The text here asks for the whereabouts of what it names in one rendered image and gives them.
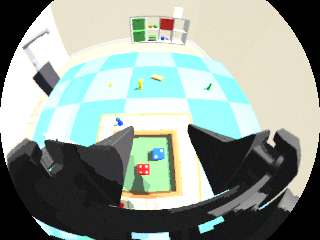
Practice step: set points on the red die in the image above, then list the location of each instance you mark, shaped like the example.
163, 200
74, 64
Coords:
143, 169

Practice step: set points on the blue die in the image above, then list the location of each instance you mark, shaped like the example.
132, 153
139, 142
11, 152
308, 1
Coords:
158, 153

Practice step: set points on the blue pawn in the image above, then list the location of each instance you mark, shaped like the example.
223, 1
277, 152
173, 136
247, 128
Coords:
119, 122

